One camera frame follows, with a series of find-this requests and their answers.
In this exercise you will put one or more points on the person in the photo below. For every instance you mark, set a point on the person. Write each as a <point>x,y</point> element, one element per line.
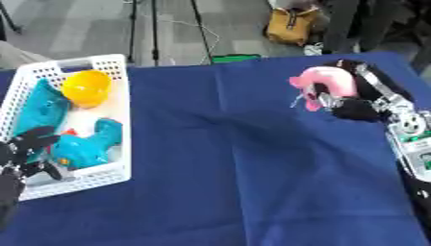
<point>365,24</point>

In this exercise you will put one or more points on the yellow bag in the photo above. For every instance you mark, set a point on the yellow bag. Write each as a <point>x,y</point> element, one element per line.
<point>290,25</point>

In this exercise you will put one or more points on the pink soft toy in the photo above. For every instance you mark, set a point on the pink soft toy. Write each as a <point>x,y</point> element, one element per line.
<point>327,84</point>

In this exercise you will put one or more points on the black tripod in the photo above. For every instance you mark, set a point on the black tripod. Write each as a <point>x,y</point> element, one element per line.
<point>162,32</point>

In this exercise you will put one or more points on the yellow toy hard hat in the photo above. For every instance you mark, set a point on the yellow toy hard hat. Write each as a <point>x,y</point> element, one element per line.
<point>87,88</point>

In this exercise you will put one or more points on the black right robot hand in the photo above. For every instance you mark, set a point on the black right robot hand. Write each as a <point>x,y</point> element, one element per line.
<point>359,96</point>

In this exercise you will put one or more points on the white perforated plastic basket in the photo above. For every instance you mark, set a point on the white perforated plastic basket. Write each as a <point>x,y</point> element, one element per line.
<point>84,173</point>

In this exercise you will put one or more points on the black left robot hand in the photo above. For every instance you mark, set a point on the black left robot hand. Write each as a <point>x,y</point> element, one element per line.
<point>22,150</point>

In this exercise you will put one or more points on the teal toy drill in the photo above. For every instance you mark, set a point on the teal toy drill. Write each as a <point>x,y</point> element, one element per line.
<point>87,145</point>

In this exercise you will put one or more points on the teal toy tool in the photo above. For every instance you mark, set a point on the teal toy tool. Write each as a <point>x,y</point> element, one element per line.
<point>42,107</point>

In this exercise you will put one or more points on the green box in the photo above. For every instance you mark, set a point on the green box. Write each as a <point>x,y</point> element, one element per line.
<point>236,58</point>

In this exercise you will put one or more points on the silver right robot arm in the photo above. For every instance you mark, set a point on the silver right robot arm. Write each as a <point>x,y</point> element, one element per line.
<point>412,141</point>

